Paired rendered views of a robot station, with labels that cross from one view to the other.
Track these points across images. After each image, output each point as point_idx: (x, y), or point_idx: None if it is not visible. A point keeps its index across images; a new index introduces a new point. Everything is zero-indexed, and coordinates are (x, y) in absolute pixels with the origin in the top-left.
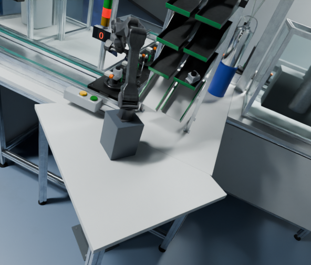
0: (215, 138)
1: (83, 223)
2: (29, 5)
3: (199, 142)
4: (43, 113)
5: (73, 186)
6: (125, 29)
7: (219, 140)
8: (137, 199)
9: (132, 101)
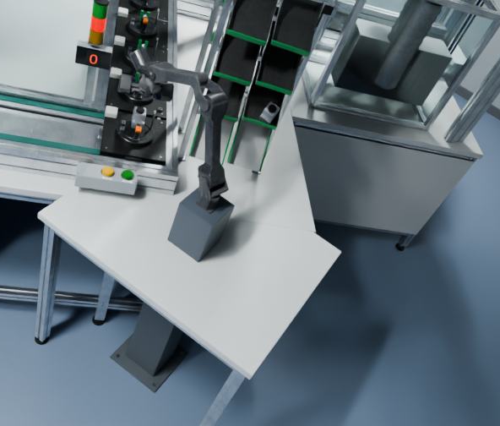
0: (295, 166)
1: (225, 353)
2: None
3: (279, 184)
4: (62, 223)
5: (184, 316)
6: (199, 99)
7: (301, 169)
8: (257, 300)
9: (219, 184)
